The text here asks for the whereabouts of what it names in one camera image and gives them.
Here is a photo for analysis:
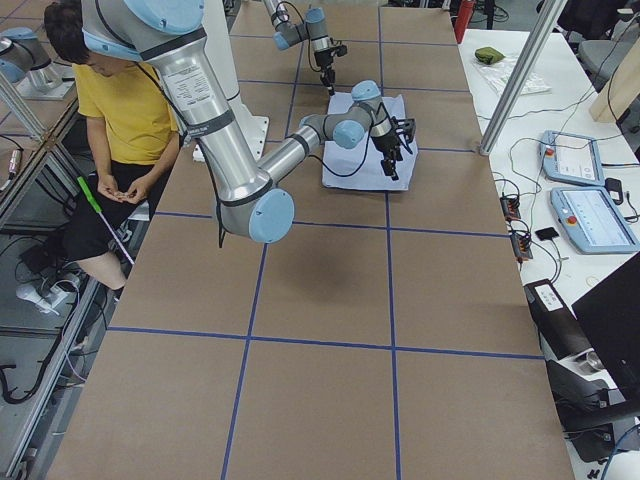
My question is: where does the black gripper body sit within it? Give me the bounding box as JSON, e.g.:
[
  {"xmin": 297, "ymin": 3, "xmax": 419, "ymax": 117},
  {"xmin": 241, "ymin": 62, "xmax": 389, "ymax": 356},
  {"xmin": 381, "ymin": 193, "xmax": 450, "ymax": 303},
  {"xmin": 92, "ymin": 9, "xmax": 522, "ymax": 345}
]
[
  {"xmin": 372, "ymin": 130, "xmax": 403, "ymax": 162},
  {"xmin": 313, "ymin": 47, "xmax": 335, "ymax": 75}
]

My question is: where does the light blue striped shirt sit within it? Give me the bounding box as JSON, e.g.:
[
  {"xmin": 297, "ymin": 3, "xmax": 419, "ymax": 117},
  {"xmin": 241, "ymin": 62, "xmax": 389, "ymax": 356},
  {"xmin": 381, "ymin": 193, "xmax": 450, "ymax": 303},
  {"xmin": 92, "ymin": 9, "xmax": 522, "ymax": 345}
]
[{"xmin": 321, "ymin": 89, "xmax": 420, "ymax": 194}]

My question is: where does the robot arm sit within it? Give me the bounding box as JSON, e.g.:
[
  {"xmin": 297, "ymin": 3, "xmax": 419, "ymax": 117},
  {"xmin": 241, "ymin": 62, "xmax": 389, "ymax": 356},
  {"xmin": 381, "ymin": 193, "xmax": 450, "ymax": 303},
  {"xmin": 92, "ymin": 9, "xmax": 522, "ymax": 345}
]
[
  {"xmin": 81, "ymin": 1, "xmax": 415, "ymax": 243},
  {"xmin": 263, "ymin": 0, "xmax": 347, "ymax": 96}
]

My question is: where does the grey orange usb hub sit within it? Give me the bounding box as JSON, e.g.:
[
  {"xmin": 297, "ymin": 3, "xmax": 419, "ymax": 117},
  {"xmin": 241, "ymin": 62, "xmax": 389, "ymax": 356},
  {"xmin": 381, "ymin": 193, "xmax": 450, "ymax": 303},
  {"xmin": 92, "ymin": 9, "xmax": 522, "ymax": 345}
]
[
  {"xmin": 509, "ymin": 230, "xmax": 533, "ymax": 263},
  {"xmin": 499, "ymin": 194, "xmax": 522, "ymax": 222}
]

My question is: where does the clear plastic bag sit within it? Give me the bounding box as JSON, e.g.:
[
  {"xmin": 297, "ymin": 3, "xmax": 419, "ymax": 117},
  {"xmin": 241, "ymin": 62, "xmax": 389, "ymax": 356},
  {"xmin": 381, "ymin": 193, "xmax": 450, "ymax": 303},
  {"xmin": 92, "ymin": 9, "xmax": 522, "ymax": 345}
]
[{"xmin": 474, "ymin": 54, "xmax": 554, "ymax": 97}]

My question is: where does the green folded cloth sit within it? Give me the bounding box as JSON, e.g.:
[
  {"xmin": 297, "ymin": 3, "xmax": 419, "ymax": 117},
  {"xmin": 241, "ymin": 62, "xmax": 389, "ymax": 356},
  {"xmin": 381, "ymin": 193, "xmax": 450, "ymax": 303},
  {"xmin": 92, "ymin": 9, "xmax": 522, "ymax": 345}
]
[{"xmin": 474, "ymin": 46, "xmax": 505, "ymax": 65}]

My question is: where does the red cylinder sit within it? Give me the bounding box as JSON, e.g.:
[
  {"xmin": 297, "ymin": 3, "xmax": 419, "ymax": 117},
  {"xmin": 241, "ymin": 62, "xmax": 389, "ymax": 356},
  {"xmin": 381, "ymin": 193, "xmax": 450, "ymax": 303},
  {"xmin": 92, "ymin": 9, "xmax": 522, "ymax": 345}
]
[{"xmin": 454, "ymin": 0, "xmax": 475, "ymax": 44}]

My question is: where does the black smartphone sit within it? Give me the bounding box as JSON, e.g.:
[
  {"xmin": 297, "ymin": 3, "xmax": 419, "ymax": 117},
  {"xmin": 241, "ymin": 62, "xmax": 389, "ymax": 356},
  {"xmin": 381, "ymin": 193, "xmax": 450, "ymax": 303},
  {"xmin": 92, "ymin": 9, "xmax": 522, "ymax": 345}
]
[{"xmin": 535, "ymin": 227, "xmax": 559, "ymax": 241}]

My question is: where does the blue teach pendant far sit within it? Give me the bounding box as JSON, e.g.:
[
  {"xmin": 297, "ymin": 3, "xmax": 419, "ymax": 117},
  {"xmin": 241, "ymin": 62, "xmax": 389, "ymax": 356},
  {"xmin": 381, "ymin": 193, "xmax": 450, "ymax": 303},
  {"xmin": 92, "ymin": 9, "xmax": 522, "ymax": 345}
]
[{"xmin": 539, "ymin": 130, "xmax": 605, "ymax": 186}]

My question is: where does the blue teach pendant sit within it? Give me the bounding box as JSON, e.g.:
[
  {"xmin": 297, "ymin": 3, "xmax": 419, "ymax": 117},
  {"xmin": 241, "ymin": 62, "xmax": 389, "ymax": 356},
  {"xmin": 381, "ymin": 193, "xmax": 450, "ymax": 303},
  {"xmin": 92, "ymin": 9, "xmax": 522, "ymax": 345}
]
[
  {"xmin": 539, "ymin": 130, "xmax": 605, "ymax": 186},
  {"xmin": 549, "ymin": 187, "xmax": 639, "ymax": 254}
]

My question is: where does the person in yellow shirt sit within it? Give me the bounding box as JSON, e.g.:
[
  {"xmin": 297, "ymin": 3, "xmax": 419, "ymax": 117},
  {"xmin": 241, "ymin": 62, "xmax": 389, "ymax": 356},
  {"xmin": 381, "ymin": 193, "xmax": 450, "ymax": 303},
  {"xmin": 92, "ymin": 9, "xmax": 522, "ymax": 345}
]
[{"xmin": 44, "ymin": 1, "xmax": 180, "ymax": 292}]

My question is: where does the blue teach pendant near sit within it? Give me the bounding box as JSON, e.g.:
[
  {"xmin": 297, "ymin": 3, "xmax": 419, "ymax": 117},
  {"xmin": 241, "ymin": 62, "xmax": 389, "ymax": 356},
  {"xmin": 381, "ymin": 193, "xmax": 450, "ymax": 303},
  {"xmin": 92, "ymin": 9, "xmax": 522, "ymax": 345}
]
[{"xmin": 549, "ymin": 187, "xmax": 639, "ymax": 254}]

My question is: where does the black box with label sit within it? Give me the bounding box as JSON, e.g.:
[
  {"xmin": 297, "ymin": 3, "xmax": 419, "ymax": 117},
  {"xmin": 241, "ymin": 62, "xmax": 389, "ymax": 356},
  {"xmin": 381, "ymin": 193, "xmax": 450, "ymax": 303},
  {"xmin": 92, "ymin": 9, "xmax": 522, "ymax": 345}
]
[{"xmin": 523, "ymin": 279, "xmax": 593, "ymax": 360}]

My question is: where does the black monitor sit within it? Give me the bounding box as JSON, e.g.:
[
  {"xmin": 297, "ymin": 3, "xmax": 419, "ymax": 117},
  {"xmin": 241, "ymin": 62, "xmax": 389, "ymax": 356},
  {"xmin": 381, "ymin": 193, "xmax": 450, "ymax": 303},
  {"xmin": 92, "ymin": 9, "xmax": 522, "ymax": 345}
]
[{"xmin": 572, "ymin": 255, "xmax": 640, "ymax": 399}]

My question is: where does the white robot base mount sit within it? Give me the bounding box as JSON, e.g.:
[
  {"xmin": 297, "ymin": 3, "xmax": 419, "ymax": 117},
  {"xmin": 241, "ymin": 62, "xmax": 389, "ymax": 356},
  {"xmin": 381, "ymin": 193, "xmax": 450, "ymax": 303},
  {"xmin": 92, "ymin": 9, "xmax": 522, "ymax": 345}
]
[{"xmin": 202, "ymin": 0, "xmax": 269, "ymax": 160}]

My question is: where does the aluminium profile post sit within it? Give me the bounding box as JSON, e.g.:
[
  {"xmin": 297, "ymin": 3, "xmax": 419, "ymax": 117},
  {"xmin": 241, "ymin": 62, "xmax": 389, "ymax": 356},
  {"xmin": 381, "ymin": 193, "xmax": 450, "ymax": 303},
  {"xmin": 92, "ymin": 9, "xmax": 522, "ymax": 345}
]
[{"xmin": 478, "ymin": 0, "xmax": 567, "ymax": 156}]

